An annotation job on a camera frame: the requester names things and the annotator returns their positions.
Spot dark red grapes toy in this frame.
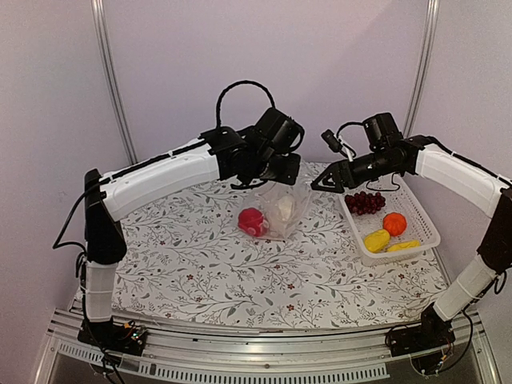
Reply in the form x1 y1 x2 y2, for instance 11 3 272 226
344 191 386 215

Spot red bell pepper toy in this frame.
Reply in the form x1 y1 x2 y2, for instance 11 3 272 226
238 207 269 238

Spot clear zip top bag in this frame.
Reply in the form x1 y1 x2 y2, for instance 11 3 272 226
234 161 313 240

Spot white cauliflower toy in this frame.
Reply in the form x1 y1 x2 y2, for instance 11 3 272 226
274 194 296 222

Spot left aluminium corner post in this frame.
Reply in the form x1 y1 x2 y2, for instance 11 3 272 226
90 0 138 165

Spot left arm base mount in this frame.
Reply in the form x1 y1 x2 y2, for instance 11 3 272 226
78 318 148 356

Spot aluminium front rail frame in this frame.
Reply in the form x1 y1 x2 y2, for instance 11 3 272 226
34 306 505 383

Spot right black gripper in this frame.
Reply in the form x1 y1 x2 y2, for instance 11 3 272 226
311 147 400 194

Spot yellow banana toy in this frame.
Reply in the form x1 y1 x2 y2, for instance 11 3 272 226
386 240 421 252

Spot orange pumpkin toy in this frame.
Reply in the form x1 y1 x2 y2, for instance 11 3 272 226
382 212 407 237

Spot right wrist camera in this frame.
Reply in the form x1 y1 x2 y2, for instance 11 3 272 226
321 129 357 161

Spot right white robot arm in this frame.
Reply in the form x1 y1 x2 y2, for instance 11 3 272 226
312 113 511 349

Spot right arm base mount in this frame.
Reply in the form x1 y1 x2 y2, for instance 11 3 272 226
385 304 455 375

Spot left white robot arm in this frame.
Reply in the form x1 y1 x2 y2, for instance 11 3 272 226
83 107 305 347

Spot white perforated plastic basket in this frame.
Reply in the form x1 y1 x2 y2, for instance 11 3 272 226
340 174 441 266

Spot left black looped cable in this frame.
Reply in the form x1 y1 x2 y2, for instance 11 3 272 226
215 80 278 131

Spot floral patterned table mat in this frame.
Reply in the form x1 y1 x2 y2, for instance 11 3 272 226
112 182 446 329

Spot yellow lemon toy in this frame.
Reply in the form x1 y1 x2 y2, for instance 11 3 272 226
364 229 391 253

